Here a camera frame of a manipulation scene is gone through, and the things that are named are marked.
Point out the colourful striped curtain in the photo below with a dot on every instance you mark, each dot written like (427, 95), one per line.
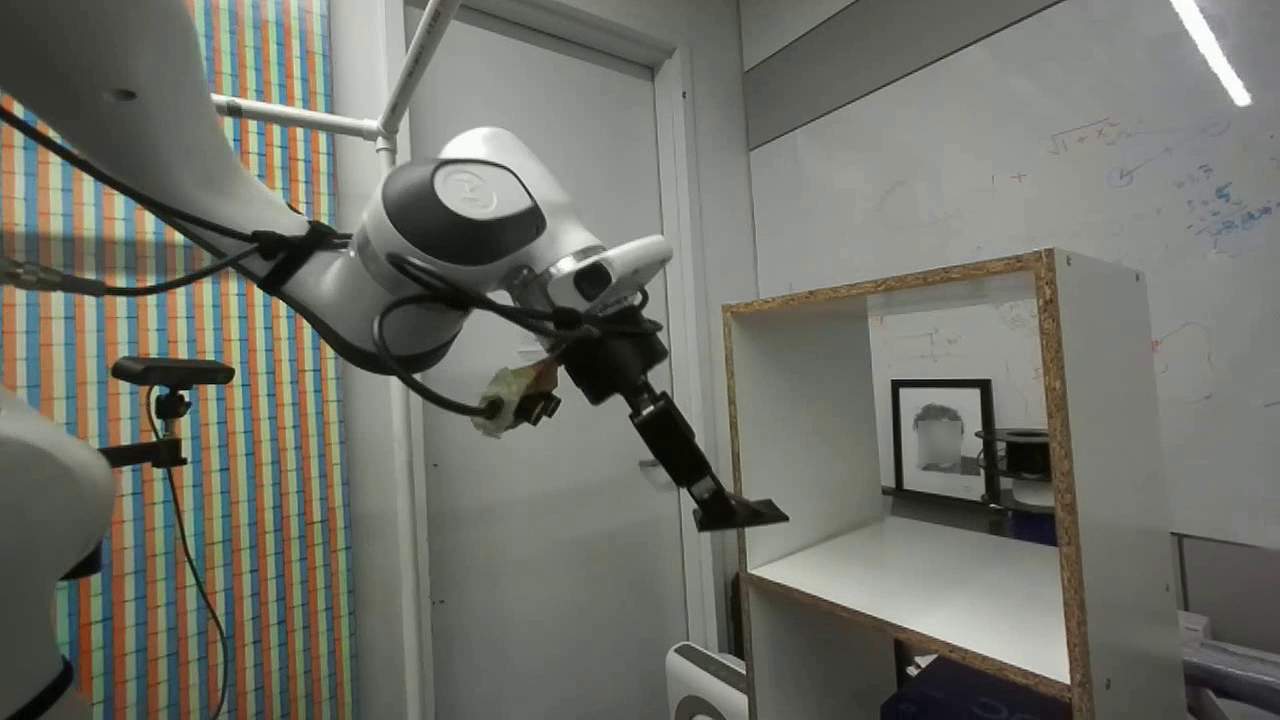
(252, 465)

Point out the large whiteboard with writing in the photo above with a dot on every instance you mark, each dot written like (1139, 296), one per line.
(1146, 202)

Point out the small black object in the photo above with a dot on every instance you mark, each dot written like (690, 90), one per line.
(744, 512)

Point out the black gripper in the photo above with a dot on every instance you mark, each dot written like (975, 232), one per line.
(608, 352)

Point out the white air purifier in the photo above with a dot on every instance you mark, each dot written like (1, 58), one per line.
(703, 684)

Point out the empty black filament spool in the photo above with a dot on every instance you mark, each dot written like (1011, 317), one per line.
(1024, 457)

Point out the grey door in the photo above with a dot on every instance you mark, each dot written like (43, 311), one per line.
(545, 562)

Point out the dark blue box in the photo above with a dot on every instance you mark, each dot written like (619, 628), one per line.
(961, 694)

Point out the tall white open shelf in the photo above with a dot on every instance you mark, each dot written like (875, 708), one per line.
(1107, 465)

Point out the black stereo camera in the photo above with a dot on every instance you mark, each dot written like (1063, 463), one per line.
(172, 371)

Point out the black camera stand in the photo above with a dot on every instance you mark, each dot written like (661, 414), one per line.
(166, 425)

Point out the black stacked object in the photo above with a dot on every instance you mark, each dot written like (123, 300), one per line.
(1031, 523)

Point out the white pipe frame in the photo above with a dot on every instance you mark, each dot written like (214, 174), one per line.
(402, 65)

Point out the black framed portrait picture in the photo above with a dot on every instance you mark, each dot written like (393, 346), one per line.
(941, 440)

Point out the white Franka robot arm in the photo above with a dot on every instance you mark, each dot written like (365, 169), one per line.
(454, 220)

